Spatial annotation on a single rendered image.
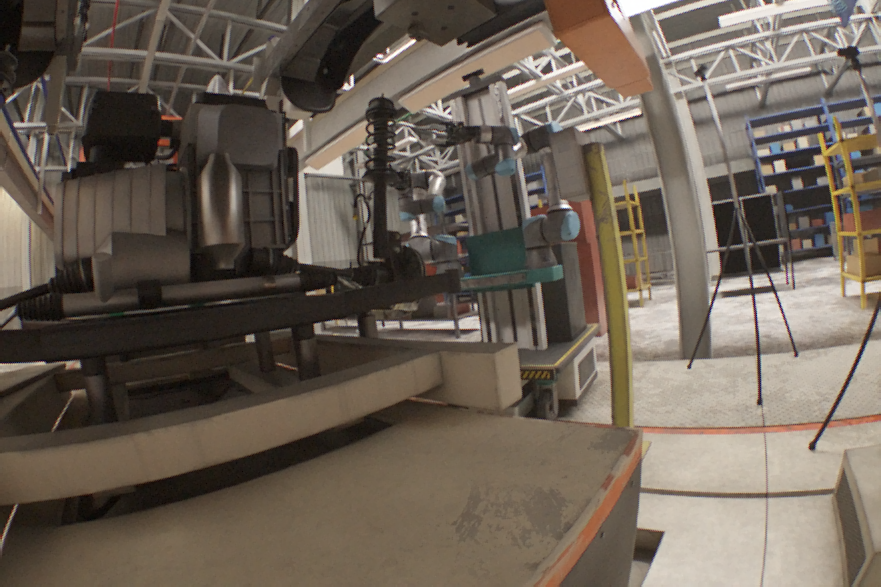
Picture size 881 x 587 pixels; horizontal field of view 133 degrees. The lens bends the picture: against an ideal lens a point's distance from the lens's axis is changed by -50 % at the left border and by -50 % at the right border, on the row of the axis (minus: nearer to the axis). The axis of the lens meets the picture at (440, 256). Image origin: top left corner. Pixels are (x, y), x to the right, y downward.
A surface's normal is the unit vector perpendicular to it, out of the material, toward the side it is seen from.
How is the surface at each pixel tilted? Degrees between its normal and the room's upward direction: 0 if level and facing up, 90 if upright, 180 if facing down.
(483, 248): 90
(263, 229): 90
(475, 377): 90
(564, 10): 90
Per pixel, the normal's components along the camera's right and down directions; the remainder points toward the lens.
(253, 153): 0.72, -0.13
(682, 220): -0.68, 0.06
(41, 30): 0.69, 0.42
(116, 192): 0.54, -0.11
